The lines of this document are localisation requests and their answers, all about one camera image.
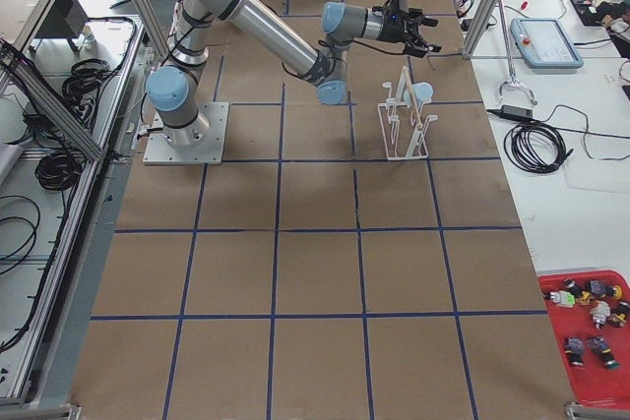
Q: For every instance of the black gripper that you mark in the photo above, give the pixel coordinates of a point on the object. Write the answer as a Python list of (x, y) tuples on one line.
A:
[(392, 30)]

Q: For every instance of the light blue plastic cup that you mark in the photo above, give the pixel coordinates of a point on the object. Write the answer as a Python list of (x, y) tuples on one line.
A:
[(422, 91)]

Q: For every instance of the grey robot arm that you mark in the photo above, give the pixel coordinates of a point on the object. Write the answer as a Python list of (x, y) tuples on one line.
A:
[(325, 67)]

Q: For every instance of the teach pendant tablet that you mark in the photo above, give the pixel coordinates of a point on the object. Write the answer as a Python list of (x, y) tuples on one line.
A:
[(544, 44)]

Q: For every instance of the black power adapter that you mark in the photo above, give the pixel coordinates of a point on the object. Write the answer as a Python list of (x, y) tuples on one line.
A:
[(512, 113)]

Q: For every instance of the red bin with parts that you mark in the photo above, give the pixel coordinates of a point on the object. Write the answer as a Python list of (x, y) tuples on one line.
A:
[(593, 384)]

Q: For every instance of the white wire cup rack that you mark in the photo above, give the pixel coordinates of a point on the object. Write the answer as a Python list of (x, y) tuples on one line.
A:
[(404, 127)]

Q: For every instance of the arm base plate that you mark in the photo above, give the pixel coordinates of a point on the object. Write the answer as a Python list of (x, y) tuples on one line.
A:
[(201, 142)]

